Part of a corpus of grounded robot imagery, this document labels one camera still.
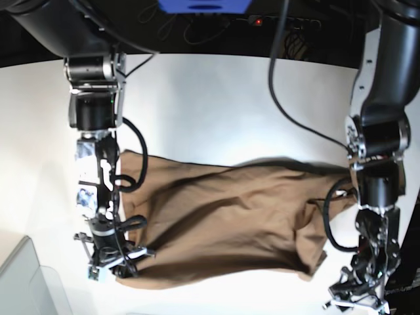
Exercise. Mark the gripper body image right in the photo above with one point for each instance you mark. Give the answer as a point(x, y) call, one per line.
point(358, 289)

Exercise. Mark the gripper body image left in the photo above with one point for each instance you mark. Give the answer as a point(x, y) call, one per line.
point(108, 247)

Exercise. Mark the brown t-shirt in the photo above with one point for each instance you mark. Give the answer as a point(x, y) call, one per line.
point(206, 220)

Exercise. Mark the translucent plastic bin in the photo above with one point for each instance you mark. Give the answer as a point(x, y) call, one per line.
point(28, 287)

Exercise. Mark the blue box at top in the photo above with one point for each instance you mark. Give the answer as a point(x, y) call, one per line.
point(204, 6)

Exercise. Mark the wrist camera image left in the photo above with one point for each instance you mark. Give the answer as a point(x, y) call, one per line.
point(96, 273)

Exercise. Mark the black cable image right arm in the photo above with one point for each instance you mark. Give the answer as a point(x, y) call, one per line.
point(307, 99)

